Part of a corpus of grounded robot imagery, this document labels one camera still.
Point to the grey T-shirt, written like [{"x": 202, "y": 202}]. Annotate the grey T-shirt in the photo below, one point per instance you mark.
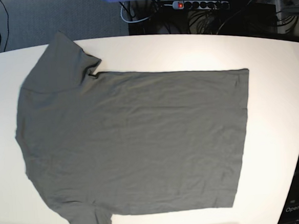
[{"x": 129, "y": 143}]

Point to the white power strip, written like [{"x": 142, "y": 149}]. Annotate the white power strip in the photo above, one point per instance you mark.
[{"x": 200, "y": 5}]

